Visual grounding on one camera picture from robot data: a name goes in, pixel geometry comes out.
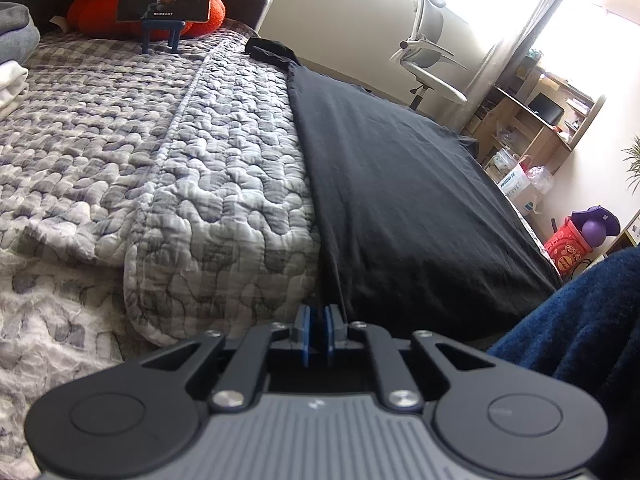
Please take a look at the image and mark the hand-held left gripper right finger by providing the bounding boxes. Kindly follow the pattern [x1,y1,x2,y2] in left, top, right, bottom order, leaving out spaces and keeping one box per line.
[325,304,494,413]

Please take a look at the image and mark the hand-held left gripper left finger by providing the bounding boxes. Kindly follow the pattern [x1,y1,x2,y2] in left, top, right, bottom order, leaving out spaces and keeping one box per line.
[137,305,314,412]

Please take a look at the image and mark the black shirt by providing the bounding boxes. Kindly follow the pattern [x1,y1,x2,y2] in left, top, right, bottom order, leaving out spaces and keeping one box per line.
[245,37,563,341]

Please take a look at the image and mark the grey checked quilt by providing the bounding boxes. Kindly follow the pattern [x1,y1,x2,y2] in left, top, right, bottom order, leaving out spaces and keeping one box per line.
[0,17,561,480]

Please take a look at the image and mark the white paper bag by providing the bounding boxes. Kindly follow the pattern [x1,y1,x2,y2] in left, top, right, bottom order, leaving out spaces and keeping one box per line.
[497,160,538,213]

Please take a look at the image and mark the person's blue trouser leg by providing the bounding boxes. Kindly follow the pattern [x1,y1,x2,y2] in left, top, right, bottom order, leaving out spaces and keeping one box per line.
[487,247,640,480]

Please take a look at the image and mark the red bucket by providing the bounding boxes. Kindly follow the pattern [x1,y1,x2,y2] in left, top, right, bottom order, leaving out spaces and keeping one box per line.
[544,216,593,281]

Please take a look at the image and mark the clear plastic bag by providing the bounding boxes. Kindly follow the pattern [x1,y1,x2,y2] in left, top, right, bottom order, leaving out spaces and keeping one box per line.
[525,165,556,196]

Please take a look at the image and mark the purple ball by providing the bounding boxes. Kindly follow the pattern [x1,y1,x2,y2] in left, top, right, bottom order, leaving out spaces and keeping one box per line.
[582,220,606,248]

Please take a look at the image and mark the wooden desk with shelves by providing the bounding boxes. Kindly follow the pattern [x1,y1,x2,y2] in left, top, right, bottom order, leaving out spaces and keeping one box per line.
[472,52,606,171]

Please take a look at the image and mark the purple hat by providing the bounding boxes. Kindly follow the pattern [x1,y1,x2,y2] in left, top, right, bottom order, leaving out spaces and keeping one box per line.
[571,205,621,236]

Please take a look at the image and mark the black monitor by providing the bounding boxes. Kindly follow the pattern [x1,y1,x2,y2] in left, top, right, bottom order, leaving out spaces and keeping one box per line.
[527,92,563,126]

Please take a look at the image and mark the white office chair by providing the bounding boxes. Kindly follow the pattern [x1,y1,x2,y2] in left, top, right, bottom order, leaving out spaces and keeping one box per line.
[391,0,468,111]

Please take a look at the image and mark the grey sofa armrest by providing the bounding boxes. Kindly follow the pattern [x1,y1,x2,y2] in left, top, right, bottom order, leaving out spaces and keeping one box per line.
[215,0,273,36]

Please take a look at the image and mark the blue phone stand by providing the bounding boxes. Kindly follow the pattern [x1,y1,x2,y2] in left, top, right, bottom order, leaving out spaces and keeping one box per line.
[140,19,183,56]

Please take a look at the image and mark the potted green plant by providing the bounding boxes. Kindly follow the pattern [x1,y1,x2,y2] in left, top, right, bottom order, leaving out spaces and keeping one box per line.
[622,135,640,191]

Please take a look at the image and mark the beige curtain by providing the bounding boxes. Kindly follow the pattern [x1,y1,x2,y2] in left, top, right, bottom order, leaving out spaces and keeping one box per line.
[460,0,583,136]

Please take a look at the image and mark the smartphone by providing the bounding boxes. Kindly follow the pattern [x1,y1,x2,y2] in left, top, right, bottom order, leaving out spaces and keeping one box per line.
[117,0,213,25]

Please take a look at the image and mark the white folded cloth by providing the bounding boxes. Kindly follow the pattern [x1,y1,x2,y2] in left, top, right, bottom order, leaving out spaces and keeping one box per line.
[0,60,30,116]

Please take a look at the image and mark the grey folded cloth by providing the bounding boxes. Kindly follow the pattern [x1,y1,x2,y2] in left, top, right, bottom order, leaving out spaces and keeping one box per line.
[0,2,41,66]

